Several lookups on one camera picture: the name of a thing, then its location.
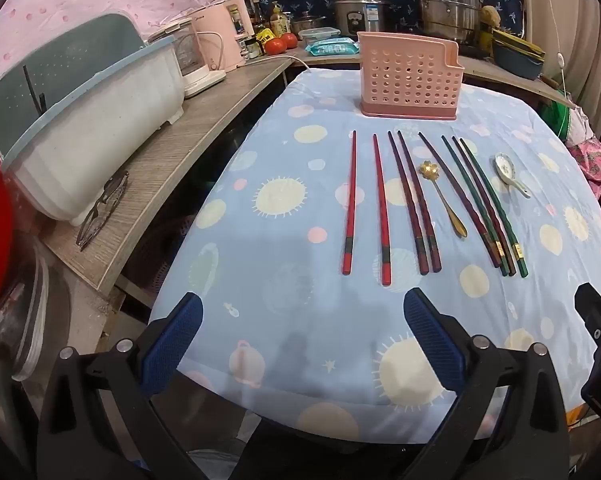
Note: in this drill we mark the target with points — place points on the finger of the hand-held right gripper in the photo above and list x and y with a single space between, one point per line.
598 317

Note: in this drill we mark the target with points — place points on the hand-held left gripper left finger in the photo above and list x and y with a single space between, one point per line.
173 334

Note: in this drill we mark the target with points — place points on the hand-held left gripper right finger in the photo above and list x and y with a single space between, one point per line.
430 340

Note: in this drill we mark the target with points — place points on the dark maroon chopstick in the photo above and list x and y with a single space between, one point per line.
416 196
406 200

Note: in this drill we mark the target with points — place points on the red chopstick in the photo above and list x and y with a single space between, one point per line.
350 200
380 205

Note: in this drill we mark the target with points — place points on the green chopstick gold band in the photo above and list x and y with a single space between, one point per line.
490 201
472 200

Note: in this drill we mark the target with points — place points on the brown chopstick gold band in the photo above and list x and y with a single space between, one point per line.
455 193
480 200

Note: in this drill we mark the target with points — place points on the white ceramic spoon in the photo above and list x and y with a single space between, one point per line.
503 165

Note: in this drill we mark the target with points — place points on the pink perforated utensil basket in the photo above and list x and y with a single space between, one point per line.
405 80

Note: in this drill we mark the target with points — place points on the blue printed tablecloth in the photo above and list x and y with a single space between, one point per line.
290 260

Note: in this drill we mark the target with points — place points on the pink floral cloth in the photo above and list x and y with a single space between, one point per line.
595 175

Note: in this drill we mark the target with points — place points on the clear plastic container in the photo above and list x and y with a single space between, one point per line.
25 320

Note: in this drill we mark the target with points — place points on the eyeglasses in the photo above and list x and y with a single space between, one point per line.
111 192

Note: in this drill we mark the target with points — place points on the gold flower spoon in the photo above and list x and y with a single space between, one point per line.
428 170

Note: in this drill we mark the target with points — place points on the wooden side counter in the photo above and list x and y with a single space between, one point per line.
180 160

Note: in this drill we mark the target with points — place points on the green bag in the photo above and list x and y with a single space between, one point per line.
570 115

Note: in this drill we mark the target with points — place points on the white dish drainer box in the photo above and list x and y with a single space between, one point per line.
95 135

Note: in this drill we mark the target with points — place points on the blue bowl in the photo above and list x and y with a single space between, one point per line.
520 65

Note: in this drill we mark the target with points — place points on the glass kettle white base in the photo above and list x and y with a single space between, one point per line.
190 55

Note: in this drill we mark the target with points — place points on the yellow bowl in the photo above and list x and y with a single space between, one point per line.
515 40

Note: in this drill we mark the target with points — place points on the grey-blue drainer lid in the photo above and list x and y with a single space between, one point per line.
65 60

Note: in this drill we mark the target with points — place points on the beige curtain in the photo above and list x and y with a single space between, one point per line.
575 20

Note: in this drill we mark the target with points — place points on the red tomato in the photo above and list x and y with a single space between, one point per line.
290 40
275 46

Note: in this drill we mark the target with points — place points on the blue wet wipes pack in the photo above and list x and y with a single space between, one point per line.
330 48

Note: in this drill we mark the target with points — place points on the pink electric kettle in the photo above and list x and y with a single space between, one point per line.
225 30

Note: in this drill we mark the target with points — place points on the yellow loofah sponge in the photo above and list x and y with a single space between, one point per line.
490 16

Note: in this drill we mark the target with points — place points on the clear lidded food container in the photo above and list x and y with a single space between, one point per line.
320 35

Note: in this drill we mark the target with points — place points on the yellow oil bottle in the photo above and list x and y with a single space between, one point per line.
278 20

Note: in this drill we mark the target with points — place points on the dark sauce bottle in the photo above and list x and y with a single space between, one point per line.
256 10

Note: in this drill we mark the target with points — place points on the steel rice cooker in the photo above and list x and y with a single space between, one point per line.
360 12

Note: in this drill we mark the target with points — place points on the large steel steamer pot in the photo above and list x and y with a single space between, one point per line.
445 5

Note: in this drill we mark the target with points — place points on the small steel pot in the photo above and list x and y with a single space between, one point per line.
308 25

